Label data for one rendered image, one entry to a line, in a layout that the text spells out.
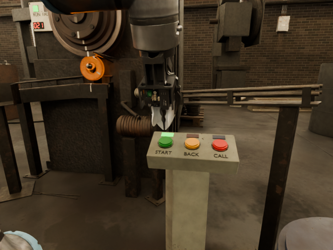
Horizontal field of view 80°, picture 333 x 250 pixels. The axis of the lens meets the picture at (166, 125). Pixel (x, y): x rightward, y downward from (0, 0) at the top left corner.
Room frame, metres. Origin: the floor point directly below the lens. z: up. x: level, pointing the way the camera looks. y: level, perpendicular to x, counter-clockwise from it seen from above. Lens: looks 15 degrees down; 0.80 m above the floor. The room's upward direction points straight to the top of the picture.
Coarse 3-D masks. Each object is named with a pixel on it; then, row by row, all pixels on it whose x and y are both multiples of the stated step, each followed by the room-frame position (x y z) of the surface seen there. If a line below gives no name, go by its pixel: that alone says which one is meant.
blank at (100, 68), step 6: (84, 60) 1.35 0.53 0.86; (90, 60) 1.34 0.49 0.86; (96, 60) 1.34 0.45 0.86; (84, 66) 1.35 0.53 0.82; (96, 66) 1.34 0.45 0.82; (102, 66) 1.34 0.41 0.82; (84, 72) 1.35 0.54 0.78; (90, 72) 1.36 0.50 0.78; (96, 72) 1.34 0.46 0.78; (102, 72) 1.34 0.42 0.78; (90, 78) 1.35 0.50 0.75; (96, 78) 1.34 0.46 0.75
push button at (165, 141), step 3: (162, 138) 0.54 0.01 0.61; (165, 138) 0.54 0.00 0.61; (168, 138) 0.54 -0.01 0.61; (159, 141) 0.53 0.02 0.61; (162, 141) 0.53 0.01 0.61; (165, 141) 0.52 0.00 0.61; (168, 141) 0.52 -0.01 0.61; (171, 141) 0.53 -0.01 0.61; (159, 144) 0.52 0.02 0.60; (162, 144) 0.52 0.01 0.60; (165, 144) 0.52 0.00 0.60; (168, 144) 0.52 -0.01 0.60; (171, 144) 0.52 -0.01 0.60
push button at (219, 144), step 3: (213, 141) 0.52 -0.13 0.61; (216, 141) 0.51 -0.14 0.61; (219, 141) 0.51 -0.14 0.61; (222, 141) 0.51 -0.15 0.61; (225, 141) 0.51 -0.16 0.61; (213, 144) 0.51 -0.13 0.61; (216, 144) 0.50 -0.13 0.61; (219, 144) 0.50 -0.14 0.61; (222, 144) 0.50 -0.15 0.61; (225, 144) 0.50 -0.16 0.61; (216, 147) 0.50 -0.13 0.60; (219, 147) 0.49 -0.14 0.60; (222, 147) 0.49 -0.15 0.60; (225, 147) 0.49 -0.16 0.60
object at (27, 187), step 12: (0, 84) 1.29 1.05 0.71; (12, 84) 1.19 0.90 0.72; (0, 96) 1.28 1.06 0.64; (12, 96) 1.15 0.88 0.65; (0, 108) 1.17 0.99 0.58; (0, 120) 1.17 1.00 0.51; (0, 132) 1.16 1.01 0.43; (0, 144) 1.15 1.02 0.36; (0, 156) 1.15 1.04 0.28; (12, 156) 1.18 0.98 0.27; (12, 168) 1.17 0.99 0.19; (12, 180) 1.16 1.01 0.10; (0, 192) 1.17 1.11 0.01; (12, 192) 1.16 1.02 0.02; (24, 192) 1.17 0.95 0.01
